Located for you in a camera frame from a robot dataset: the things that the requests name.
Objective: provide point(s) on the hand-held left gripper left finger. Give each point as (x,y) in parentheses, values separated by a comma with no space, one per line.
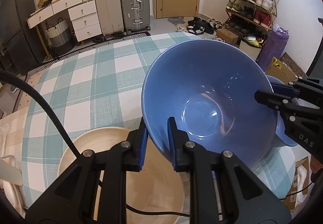
(142,143)

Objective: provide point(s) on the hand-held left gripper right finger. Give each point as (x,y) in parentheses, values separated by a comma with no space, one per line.
(172,153)

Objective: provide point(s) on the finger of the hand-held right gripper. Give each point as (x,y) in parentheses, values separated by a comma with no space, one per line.
(270,99)
(282,89)

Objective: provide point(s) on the blue bowl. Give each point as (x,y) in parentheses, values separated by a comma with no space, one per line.
(201,82)
(284,133)

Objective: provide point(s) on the cream plate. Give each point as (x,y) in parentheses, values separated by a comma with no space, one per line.
(151,188)

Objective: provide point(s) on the person's right hand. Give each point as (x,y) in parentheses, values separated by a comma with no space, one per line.
(315,164)

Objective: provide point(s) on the yellow taped cardboard box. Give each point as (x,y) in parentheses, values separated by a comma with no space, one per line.
(280,73)

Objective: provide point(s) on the brown patterned cardboard sheet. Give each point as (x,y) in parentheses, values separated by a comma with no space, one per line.
(295,65)

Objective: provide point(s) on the purple rolled yoga mat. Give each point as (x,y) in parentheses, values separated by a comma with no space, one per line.
(273,47)

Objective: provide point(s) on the white box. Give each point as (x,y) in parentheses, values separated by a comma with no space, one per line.
(246,46)

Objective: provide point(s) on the cardboard box with plastic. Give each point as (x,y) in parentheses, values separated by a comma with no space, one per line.
(295,196)

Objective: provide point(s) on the small brown cardboard box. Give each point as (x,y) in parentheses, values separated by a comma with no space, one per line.
(227,36)

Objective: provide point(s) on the metal shoe rack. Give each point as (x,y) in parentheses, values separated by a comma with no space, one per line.
(276,8)

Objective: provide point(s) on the checked tablecloth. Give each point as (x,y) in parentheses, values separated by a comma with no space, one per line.
(88,82)

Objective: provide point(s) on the pile of loose shoes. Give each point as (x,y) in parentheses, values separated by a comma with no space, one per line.
(196,27)

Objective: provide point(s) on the grey door mat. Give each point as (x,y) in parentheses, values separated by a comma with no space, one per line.
(178,21)

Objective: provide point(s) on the woven laundry basket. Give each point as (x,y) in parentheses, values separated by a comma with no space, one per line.
(59,37)

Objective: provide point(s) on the white vanity dresser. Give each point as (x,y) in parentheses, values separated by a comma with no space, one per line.
(83,22)

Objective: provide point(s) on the white chair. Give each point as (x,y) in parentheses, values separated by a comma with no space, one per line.
(11,176)

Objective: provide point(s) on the silver suitcase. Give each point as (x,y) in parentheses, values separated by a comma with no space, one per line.
(135,6)

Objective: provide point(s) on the beige suitcase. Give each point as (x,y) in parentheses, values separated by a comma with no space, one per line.
(108,9)

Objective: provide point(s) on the open cardboard box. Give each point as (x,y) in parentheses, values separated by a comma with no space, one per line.
(46,0)

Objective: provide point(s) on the dark grey refrigerator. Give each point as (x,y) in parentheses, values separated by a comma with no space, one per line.
(17,24)

